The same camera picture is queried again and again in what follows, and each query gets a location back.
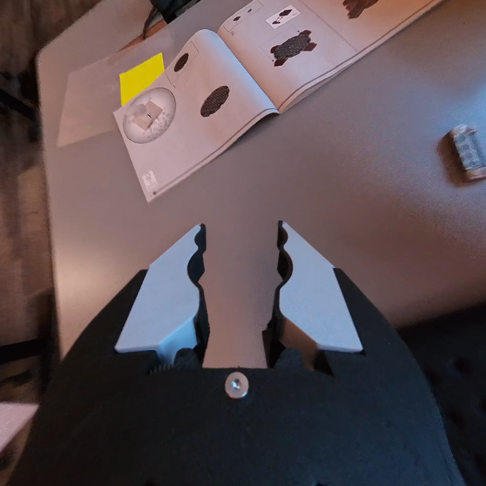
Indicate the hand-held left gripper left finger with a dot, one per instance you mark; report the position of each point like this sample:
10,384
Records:
163,303

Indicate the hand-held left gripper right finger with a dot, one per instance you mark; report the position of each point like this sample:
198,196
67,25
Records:
315,303

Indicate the grey desk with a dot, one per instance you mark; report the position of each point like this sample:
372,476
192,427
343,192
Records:
341,171

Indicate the black perforated pad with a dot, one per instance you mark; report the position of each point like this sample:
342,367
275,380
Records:
455,379

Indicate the white paper sheet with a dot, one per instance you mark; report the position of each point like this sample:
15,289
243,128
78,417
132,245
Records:
15,429

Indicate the grey paper sheet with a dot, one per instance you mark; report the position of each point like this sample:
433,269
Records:
87,110

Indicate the small toy brick assembly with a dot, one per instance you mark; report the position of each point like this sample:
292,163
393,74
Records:
469,152

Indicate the yellow sticky note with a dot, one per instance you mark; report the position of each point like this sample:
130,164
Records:
140,79

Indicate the open instruction booklet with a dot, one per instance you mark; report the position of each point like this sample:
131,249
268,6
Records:
235,68

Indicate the black box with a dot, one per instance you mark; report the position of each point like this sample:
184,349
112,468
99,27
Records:
174,9

